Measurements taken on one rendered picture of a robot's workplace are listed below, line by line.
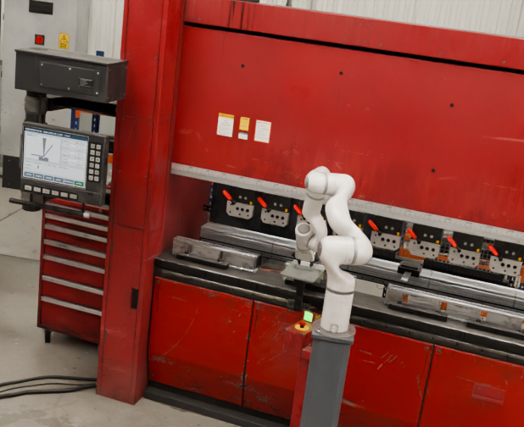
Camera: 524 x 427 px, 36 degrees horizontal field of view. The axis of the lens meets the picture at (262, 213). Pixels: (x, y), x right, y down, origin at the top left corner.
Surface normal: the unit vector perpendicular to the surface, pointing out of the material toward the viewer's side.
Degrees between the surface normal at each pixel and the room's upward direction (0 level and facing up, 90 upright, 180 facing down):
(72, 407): 0
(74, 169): 90
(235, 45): 90
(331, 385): 90
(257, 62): 90
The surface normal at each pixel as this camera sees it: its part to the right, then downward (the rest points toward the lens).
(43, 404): 0.12, -0.95
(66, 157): -0.24, 0.24
